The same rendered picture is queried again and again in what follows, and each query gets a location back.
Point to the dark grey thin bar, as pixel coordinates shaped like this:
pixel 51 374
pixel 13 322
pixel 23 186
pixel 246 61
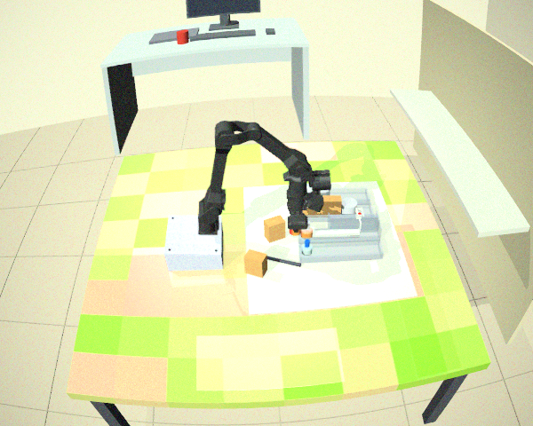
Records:
pixel 284 261

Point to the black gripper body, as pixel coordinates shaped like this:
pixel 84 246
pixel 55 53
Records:
pixel 298 221

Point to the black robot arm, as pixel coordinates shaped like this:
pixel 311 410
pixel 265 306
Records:
pixel 299 171

